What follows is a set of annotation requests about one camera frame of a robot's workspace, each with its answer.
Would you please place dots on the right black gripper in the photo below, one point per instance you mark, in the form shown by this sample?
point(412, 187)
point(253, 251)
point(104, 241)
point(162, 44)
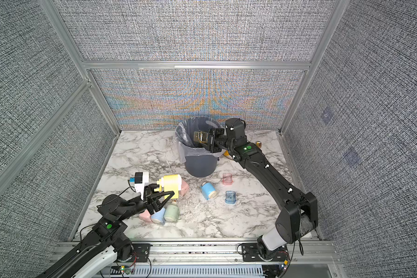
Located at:
point(212, 145)

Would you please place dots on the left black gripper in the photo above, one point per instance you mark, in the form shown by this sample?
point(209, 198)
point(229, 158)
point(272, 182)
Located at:
point(150, 202)

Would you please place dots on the yellow pencil sharpener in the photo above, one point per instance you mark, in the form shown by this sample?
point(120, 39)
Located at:
point(170, 183)

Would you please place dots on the dark grey trash bin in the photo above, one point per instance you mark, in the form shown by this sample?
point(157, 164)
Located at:
point(201, 166)

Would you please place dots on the pink pencil sharpener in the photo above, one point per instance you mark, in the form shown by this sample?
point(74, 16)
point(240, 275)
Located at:
point(145, 216)
point(184, 188)

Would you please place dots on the bright blue pencil sharpener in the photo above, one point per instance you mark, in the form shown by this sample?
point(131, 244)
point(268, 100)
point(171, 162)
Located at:
point(208, 191)

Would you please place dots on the clear pink shavings tray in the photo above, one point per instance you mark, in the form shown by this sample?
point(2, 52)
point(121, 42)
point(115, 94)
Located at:
point(227, 179)

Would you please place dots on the clear blue shavings tray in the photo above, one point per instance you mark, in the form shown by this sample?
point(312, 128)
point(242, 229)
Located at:
point(230, 197)

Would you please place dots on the clear yellow shavings tray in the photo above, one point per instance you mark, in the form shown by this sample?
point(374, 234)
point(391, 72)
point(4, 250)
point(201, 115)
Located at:
point(197, 140)

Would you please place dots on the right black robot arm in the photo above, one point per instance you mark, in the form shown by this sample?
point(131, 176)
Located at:
point(298, 210)

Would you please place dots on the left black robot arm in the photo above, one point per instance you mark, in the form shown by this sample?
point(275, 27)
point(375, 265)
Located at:
point(106, 242)

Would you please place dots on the green pencil sharpener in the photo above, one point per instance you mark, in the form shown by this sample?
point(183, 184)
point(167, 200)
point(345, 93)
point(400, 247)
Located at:
point(172, 212)

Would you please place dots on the light blue pencil sharpener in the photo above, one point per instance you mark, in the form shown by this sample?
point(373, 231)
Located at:
point(158, 217)

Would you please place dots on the clear plastic bin liner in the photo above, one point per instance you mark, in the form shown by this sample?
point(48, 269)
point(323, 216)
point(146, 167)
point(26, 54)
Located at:
point(184, 137)

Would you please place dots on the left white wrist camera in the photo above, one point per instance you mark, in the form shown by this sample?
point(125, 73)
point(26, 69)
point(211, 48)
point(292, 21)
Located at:
point(139, 182)

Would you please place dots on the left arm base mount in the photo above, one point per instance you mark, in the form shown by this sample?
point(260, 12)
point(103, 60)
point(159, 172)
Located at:
point(135, 252)

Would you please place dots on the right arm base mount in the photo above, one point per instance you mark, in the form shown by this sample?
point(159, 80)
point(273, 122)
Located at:
point(256, 252)

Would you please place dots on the aluminium front rail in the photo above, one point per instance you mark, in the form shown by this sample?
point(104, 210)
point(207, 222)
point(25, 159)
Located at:
point(223, 251)

